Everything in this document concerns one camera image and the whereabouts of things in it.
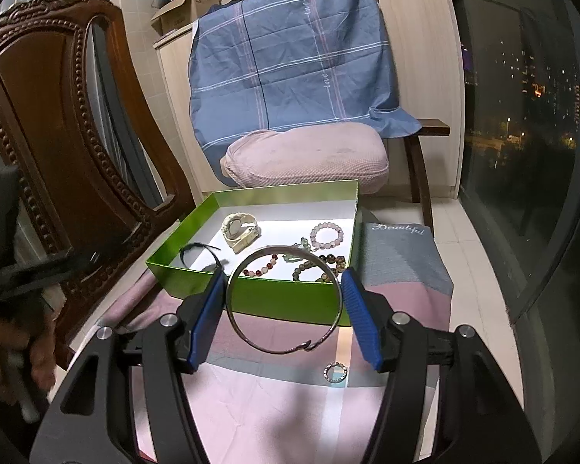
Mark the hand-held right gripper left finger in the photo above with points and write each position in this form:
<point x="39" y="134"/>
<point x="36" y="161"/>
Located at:
<point x="205" y="328"/>

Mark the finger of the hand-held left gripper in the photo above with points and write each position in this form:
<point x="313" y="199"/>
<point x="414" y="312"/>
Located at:
<point x="48" y="270"/>

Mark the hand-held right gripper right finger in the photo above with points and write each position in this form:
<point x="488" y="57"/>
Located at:
<point x="365" y="328"/>

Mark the silver bangle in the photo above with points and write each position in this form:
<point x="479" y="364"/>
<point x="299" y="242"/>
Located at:
<point x="233" y="309"/>

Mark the green cardboard box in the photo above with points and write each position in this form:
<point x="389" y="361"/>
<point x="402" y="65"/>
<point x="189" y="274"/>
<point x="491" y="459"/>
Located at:
<point x="270" y="302"/>

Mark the black hair band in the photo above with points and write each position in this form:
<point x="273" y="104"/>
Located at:
<point x="200" y="247"/>

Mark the white wristwatch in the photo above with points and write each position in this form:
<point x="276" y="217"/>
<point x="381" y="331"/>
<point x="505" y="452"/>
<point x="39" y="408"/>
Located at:
<point x="241" y="232"/>

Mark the person's left hand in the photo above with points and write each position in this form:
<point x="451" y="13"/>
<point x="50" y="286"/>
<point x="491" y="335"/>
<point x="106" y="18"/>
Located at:
<point x="41" y="362"/>

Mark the carved wooden chair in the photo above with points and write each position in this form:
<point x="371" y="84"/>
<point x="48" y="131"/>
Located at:
<point x="43" y="121"/>

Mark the pink and grey striped tablecloth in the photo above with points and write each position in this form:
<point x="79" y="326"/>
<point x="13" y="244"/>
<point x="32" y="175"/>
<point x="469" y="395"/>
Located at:
<point x="280" y="411"/>

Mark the pink cushion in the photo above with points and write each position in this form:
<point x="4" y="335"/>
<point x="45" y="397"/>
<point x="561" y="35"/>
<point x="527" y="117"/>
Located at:
<point x="304" y="154"/>

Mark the dark wooden armchair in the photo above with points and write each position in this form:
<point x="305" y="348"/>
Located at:
<point x="432" y="125"/>

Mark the brown cardboard box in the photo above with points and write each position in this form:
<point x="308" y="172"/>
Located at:
<point x="179" y="14"/>

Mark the blue plaid cloth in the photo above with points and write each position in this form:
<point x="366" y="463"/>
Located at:
<point x="290" y="58"/>

